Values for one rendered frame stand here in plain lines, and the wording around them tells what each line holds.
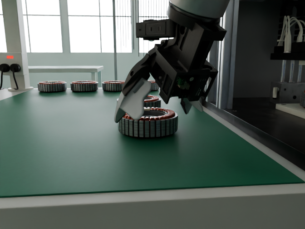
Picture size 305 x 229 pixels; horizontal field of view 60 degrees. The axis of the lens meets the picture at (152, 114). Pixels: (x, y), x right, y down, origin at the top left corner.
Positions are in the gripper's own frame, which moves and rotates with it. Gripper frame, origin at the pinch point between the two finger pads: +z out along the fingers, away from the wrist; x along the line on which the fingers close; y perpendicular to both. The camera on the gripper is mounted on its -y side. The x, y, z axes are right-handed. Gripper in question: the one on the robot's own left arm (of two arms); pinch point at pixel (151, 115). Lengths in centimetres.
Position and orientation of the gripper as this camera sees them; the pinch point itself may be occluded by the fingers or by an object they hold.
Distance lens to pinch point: 48.3
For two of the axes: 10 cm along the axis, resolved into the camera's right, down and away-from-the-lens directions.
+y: 4.2, 6.5, -6.3
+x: 8.7, -1.0, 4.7
